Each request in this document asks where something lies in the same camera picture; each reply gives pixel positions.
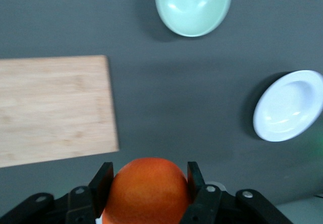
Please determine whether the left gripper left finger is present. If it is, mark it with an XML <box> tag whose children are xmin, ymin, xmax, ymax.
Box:
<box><xmin>0</xmin><ymin>162</ymin><xmax>114</xmax><ymax>224</ymax></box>

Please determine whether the white round plate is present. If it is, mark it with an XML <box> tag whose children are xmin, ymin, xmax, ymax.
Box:
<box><xmin>253</xmin><ymin>70</ymin><xmax>323</xmax><ymax>142</ymax></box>

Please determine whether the orange fruit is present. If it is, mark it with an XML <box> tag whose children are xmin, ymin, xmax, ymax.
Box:
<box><xmin>102</xmin><ymin>157</ymin><xmax>192</xmax><ymax>224</ymax></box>

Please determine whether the pale green bowl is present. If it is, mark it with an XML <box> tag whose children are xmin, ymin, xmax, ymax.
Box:
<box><xmin>154</xmin><ymin>0</ymin><xmax>233</xmax><ymax>37</ymax></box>

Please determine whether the wooden cutting board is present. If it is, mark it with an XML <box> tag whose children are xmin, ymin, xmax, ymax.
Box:
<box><xmin>0</xmin><ymin>55</ymin><xmax>120</xmax><ymax>169</ymax></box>

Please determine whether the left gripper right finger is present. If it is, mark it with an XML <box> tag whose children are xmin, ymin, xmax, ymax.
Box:
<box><xmin>180</xmin><ymin>161</ymin><xmax>293</xmax><ymax>224</ymax></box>

